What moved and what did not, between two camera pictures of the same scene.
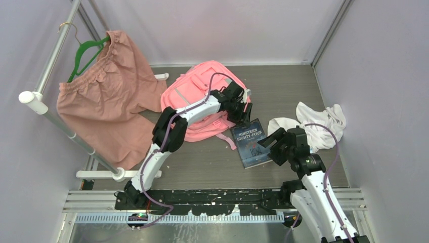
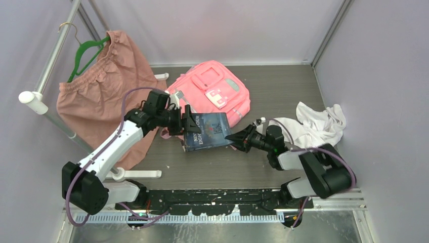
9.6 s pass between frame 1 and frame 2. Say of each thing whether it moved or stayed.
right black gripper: moved
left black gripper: moved
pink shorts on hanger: stayed
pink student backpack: stayed
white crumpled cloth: stayed
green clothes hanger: stayed
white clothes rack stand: stayed
